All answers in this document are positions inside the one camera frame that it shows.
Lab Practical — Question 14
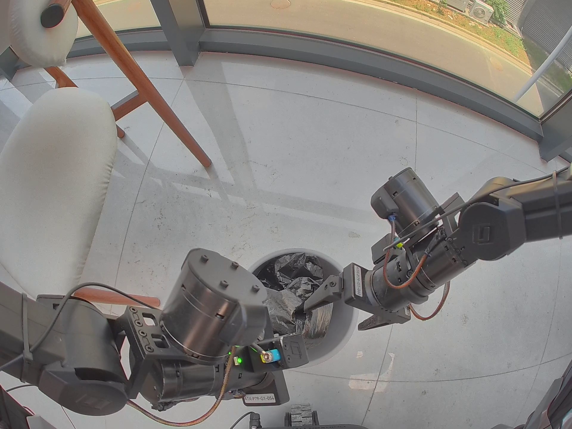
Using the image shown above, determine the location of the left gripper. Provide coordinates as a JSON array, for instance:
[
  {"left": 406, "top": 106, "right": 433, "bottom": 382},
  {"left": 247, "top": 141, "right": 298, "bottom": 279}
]
[{"left": 158, "top": 358, "right": 289, "bottom": 412}]

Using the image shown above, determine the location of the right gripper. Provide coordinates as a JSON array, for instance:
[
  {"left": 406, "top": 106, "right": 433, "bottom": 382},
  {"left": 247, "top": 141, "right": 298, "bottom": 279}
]
[{"left": 304, "top": 239, "right": 457, "bottom": 332}]

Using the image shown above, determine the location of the black plastic bag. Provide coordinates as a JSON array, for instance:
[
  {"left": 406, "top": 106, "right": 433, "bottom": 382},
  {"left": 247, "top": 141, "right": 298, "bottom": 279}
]
[{"left": 256, "top": 253, "right": 336, "bottom": 352}]

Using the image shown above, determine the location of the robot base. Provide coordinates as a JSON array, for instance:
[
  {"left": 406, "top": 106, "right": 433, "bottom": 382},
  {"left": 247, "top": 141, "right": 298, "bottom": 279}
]
[{"left": 241, "top": 402, "right": 368, "bottom": 429}]

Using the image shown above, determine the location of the white trash bin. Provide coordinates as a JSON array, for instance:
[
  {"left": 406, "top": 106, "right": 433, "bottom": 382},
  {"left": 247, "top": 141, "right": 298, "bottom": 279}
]
[{"left": 246, "top": 249, "right": 359, "bottom": 368}]

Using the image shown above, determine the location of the white cushioned wooden chair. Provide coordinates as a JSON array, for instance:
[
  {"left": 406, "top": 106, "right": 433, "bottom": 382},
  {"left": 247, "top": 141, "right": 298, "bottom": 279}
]
[{"left": 0, "top": 0, "right": 213, "bottom": 309}]

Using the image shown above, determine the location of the window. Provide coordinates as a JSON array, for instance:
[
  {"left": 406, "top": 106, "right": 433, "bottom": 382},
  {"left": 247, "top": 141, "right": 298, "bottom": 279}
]
[{"left": 0, "top": 0, "right": 572, "bottom": 163}]

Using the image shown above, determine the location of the black cable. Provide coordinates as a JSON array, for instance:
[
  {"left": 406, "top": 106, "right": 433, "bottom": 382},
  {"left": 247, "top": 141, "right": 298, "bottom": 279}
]
[{"left": 228, "top": 411, "right": 262, "bottom": 429}]

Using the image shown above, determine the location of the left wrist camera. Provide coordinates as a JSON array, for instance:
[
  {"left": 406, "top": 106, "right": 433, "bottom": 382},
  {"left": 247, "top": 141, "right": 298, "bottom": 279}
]
[{"left": 248, "top": 332, "right": 310, "bottom": 371}]

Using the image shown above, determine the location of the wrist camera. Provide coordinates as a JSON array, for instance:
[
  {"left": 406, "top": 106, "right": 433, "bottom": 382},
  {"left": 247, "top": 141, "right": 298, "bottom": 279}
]
[
  {"left": 248, "top": 332, "right": 310, "bottom": 371},
  {"left": 370, "top": 234, "right": 410, "bottom": 265}
]

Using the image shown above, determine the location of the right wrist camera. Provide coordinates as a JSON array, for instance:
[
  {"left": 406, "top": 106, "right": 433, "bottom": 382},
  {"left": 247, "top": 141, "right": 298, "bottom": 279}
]
[{"left": 370, "top": 234, "right": 410, "bottom": 265}]

